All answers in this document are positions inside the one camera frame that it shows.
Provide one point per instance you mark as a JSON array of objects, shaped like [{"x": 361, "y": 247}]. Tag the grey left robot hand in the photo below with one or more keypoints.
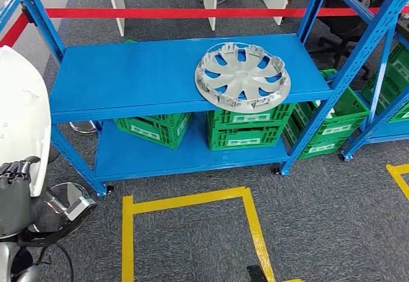
[{"x": 16, "y": 204}]

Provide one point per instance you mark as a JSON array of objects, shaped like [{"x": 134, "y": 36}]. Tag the white plastic car part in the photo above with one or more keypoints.
[{"x": 22, "y": 110}]

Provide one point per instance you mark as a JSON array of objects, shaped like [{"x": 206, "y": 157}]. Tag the blue metal shelf rack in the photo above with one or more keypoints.
[
  {"x": 382, "y": 72},
  {"x": 143, "y": 76}
]

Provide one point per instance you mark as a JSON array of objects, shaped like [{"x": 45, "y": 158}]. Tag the chrome barrier stanchion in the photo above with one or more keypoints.
[
  {"x": 63, "y": 191},
  {"x": 83, "y": 127}
]

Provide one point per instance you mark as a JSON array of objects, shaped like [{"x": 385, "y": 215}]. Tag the red barrier belt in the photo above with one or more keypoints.
[
  {"x": 13, "y": 30},
  {"x": 192, "y": 12}
]

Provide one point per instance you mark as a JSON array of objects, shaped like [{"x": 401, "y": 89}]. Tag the black robot foot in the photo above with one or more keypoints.
[{"x": 255, "y": 273}]

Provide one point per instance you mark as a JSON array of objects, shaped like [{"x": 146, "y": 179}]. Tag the grey wheel hubcap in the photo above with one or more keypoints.
[{"x": 243, "y": 79}]

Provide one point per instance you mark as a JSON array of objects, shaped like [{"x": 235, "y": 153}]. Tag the small white box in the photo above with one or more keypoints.
[{"x": 329, "y": 111}]

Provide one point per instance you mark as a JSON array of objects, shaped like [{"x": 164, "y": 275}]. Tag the black office chair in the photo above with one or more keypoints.
[{"x": 339, "y": 28}]

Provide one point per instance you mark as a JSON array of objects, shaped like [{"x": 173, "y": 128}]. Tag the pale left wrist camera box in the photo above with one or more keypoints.
[{"x": 80, "y": 208}]

